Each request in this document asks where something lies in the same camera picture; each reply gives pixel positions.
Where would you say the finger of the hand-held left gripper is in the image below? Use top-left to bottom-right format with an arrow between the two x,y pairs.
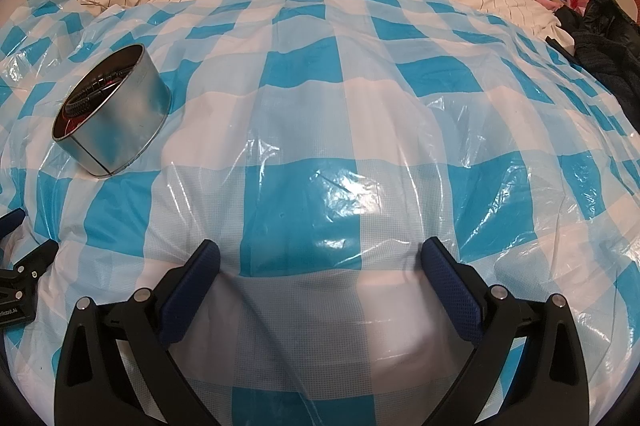
0,208 -> 26,238
0,239 -> 61,279

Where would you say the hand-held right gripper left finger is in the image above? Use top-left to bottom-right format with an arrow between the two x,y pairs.
55,239 -> 222,426

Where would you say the blue checkered plastic sheet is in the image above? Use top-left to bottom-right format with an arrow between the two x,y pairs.
0,0 -> 640,426

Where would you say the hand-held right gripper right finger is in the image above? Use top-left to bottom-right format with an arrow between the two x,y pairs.
421,237 -> 589,426

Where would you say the round metal tin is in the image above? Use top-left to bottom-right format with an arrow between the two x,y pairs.
51,44 -> 170,178

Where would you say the black clothing pile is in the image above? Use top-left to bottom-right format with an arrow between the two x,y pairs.
545,0 -> 640,142

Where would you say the black bead bracelet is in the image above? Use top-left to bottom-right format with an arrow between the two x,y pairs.
63,65 -> 139,121

